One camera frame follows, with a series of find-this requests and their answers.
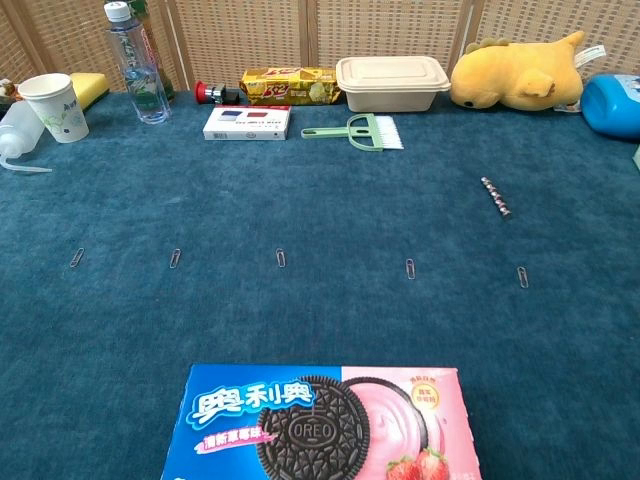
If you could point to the woven folding screen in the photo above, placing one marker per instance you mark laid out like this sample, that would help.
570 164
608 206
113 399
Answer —
250 35

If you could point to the yellow plush toy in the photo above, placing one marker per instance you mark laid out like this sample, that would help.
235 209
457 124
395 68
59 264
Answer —
510 75

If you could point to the clear plastic squeeze bottle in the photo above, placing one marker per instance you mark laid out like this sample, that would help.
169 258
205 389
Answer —
17 132

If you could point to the blue carpet table cover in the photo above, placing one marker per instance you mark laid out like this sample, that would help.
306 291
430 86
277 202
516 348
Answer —
320 310

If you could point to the Oreo strawberry cookie box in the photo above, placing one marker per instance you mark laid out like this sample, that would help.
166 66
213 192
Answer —
320 430

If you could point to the yellow biscuit pack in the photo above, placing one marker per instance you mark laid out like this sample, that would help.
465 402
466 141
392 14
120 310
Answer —
290 86

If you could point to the white paper cup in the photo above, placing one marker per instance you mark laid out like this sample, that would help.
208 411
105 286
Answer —
52 107

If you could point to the green hand brush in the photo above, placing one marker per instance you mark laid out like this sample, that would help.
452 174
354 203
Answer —
372 131

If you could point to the yellow sponge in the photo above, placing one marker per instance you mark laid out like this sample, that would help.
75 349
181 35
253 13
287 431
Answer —
92 87

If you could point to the clear water bottle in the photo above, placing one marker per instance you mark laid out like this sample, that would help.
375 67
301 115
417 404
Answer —
142 75

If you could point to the silver paper clip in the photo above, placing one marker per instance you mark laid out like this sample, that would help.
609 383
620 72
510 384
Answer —
410 268
76 257
281 257
523 277
175 258

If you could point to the white box red blue print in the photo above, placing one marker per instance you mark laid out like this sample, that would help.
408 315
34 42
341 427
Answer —
247 124

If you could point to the green tissue box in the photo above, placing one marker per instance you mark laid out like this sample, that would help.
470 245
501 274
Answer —
636 160

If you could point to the beige lidded lunch box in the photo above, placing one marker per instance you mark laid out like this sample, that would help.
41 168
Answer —
390 82

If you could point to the red emergency stop button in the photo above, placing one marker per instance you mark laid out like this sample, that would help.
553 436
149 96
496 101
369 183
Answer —
215 92

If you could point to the brown tea bottle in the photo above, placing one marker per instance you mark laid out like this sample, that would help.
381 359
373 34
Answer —
156 55

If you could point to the blue detergent bottle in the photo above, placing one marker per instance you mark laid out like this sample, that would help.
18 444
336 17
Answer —
612 105

